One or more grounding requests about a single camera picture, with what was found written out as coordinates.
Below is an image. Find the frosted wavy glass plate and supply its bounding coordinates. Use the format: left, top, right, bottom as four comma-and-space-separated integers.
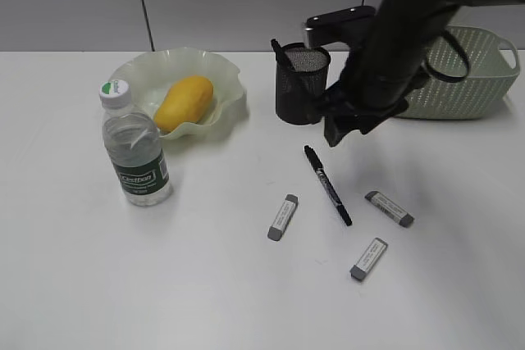
110, 47, 245, 140

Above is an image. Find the grey white eraser bottom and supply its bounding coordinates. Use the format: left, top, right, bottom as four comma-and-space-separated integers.
349, 238, 388, 281

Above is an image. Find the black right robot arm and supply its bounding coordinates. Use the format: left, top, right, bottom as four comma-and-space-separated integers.
304, 0, 524, 147

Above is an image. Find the pale green plastic basket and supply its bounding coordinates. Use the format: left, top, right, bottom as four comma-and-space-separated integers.
398, 25, 521, 120

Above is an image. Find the black marker pen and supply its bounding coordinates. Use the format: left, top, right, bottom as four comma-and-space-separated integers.
270, 38, 317, 117
304, 145, 353, 226

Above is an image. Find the clear water bottle green label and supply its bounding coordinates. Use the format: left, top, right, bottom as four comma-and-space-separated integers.
98, 80, 171, 207

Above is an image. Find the grey white eraser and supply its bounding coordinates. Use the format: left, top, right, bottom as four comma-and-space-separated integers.
267, 194, 299, 242
349, 238, 388, 281
365, 191, 414, 228

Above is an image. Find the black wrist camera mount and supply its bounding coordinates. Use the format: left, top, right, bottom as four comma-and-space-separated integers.
303, 6, 376, 48

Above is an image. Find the yellow mango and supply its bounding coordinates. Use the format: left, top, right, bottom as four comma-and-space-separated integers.
153, 75, 214, 133

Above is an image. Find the black mesh pen holder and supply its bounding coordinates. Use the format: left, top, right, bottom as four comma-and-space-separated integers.
271, 39, 331, 125

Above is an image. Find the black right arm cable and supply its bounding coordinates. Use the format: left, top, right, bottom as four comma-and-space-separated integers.
422, 25, 471, 84

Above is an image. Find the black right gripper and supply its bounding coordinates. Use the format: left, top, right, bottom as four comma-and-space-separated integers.
313, 81, 409, 148

